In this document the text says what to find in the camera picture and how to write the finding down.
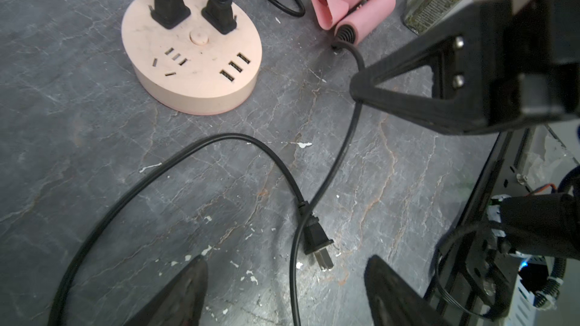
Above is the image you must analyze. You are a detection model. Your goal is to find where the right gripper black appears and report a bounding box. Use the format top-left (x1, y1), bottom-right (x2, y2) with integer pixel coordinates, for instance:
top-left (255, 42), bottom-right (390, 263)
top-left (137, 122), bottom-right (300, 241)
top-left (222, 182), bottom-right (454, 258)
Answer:
top-left (350, 0), bottom-right (579, 135)

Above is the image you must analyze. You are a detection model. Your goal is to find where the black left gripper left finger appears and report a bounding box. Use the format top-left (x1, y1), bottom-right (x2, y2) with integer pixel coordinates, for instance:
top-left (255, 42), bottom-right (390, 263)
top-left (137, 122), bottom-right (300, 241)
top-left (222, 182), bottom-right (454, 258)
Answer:
top-left (125, 255), bottom-right (208, 326)

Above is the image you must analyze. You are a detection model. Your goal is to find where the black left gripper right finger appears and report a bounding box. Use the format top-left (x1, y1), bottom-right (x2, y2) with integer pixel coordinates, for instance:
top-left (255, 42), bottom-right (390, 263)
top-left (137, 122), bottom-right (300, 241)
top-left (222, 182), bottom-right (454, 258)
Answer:
top-left (364, 255), bottom-right (449, 326)

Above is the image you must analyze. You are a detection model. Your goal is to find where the round beige power strip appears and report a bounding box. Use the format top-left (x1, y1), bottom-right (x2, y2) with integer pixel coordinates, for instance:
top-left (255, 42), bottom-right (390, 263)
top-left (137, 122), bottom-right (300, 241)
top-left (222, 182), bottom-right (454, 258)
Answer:
top-left (122, 0), bottom-right (263, 116)

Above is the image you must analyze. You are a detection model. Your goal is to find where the spice bottle black cap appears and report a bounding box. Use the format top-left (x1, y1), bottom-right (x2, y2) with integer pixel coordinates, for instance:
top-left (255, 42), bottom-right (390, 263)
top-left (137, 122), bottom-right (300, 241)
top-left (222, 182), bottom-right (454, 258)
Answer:
top-left (402, 0), bottom-right (462, 36)

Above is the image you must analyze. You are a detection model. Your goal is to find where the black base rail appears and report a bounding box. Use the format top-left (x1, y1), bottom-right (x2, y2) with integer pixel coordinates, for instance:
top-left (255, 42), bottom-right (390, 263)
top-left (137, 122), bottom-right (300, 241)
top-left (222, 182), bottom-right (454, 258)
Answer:
top-left (424, 127), bottom-right (548, 325)

